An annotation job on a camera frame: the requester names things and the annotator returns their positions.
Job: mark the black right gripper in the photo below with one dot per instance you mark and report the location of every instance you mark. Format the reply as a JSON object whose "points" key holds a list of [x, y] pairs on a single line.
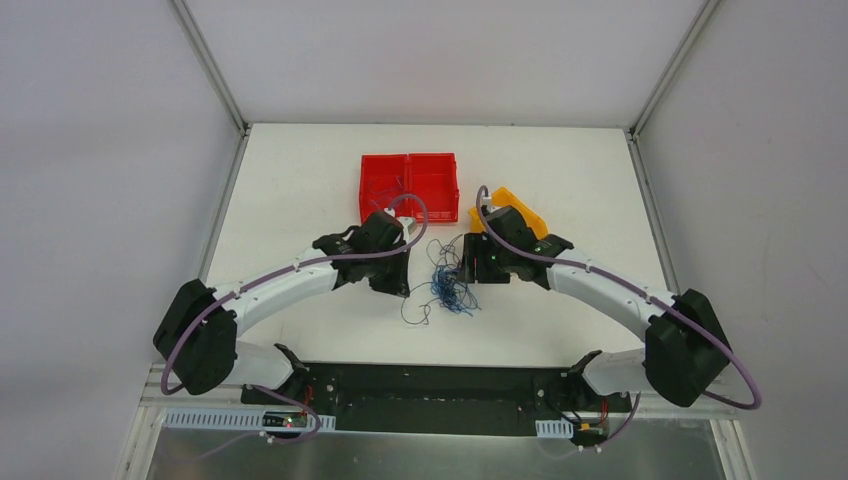
{"points": [[475, 258]]}

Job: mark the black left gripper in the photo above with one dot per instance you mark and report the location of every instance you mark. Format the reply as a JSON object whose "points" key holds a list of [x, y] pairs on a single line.
{"points": [[390, 273]]}

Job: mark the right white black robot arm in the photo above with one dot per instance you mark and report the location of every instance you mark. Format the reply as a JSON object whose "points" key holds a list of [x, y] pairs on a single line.
{"points": [[684, 348]]}

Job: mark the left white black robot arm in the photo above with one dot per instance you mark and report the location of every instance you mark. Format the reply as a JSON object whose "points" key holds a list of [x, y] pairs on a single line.
{"points": [[200, 336]]}

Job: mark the yellow plastic bin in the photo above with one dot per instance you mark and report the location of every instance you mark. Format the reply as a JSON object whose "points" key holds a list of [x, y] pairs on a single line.
{"points": [[503, 197]]}

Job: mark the right red plastic bin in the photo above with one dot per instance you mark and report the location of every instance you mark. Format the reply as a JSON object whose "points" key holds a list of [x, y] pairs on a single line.
{"points": [[432, 177]]}

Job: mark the red plastic bin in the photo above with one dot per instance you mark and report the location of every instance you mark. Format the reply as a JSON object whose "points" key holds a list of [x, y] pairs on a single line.
{"points": [[382, 178], [432, 177]]}

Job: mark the left red plastic bin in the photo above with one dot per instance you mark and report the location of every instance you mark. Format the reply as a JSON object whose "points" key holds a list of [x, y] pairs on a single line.
{"points": [[382, 178]]}

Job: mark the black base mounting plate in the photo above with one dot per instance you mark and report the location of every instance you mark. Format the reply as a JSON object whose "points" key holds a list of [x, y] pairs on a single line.
{"points": [[428, 399]]}

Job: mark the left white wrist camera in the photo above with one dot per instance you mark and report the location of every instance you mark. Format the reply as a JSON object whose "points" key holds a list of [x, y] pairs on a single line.
{"points": [[409, 224]]}

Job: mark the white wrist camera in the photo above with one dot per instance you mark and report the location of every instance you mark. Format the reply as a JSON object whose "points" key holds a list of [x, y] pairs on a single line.
{"points": [[409, 224], [483, 201]]}

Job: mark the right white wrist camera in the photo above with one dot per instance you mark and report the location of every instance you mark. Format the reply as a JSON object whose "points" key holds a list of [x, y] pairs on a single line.
{"points": [[483, 201]]}

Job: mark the right white cable duct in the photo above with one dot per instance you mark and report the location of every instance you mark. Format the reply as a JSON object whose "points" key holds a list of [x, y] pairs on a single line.
{"points": [[554, 429]]}

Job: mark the white cable duct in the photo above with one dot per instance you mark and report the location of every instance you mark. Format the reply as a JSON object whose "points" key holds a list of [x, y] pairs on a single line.
{"points": [[554, 429], [277, 421]]}

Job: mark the left white cable duct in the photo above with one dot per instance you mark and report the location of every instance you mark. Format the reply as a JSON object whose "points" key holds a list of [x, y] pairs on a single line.
{"points": [[277, 421]]}

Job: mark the aluminium frame rail left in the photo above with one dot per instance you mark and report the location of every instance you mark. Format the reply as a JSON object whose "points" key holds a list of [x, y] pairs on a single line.
{"points": [[139, 453]]}

